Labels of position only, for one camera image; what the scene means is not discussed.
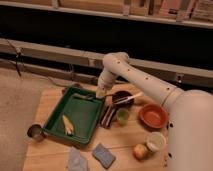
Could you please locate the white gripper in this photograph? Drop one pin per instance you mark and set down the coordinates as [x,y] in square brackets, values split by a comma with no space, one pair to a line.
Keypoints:
[101,92]

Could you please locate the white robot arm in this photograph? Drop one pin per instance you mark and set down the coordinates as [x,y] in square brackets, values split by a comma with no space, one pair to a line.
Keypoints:
[190,134]

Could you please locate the striped dark block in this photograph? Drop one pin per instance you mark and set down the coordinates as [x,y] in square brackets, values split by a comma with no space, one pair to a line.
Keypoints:
[107,117]

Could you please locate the dark brown bowl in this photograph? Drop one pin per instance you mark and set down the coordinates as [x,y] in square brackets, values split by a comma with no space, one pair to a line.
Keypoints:
[122,94]

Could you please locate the green plastic tray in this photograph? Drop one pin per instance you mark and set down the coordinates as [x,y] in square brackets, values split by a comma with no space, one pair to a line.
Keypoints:
[83,114]

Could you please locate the small green cup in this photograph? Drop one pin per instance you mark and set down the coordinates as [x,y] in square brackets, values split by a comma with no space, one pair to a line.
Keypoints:
[122,116]

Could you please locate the white spoon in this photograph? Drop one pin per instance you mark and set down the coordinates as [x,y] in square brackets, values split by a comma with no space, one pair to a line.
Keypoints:
[124,99]

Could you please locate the orange clay bowl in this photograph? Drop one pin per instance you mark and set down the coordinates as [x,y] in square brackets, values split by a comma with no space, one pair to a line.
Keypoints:
[153,116]

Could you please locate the blue sponge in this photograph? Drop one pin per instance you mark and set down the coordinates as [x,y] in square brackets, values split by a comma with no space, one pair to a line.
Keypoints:
[103,155]

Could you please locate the red yellow apple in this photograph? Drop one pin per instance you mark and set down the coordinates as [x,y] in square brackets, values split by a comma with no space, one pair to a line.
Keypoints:
[140,151]

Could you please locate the white plastic cup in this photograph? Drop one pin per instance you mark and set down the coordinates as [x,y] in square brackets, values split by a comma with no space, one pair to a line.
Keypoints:
[156,141]

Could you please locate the grey folded cloth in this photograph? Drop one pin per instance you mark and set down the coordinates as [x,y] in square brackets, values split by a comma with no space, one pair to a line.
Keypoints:
[77,162]

